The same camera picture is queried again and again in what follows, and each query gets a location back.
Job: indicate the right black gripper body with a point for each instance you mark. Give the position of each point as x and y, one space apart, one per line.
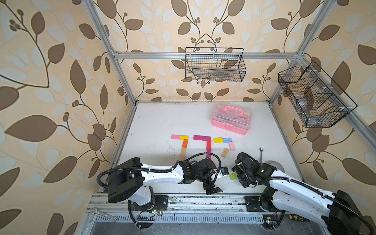
244 178

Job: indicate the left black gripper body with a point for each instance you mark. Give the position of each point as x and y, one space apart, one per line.
206 179

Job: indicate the green block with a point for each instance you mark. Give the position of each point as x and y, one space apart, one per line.
233 176

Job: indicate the magenta block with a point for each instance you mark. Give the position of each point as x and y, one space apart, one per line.
197 137
206 138
209 150

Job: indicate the natural wood block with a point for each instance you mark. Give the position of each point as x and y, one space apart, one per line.
183 154
225 153

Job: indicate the light pink block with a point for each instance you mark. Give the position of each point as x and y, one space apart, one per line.
232 146

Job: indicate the orange block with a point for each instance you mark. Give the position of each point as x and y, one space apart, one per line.
185 143

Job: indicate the yellow block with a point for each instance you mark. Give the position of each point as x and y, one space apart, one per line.
184 137
218 140

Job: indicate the blue block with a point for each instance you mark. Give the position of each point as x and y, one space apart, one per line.
227 140

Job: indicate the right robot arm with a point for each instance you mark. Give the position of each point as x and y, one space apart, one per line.
336 212

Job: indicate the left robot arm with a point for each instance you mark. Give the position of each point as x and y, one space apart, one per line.
132 181

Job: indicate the white tape roll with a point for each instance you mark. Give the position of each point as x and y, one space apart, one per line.
275 164

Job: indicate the yellow block in row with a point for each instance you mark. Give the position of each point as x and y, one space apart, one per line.
184 137

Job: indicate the pink block in row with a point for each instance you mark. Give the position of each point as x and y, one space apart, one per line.
175 137

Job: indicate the pink plastic storage box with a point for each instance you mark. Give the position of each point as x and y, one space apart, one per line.
232 119

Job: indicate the yellow black screwdriver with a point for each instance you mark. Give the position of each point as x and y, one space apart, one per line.
296 217

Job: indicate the silver wrench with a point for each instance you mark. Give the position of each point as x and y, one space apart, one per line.
112 218

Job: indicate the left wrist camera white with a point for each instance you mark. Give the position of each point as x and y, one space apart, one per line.
224 172

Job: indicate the right black wire basket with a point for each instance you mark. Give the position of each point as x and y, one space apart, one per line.
318 100

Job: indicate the black wire basket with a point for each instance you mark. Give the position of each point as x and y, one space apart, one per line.
215 64
318 100

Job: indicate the back black wire basket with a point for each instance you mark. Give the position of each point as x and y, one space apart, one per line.
215 64

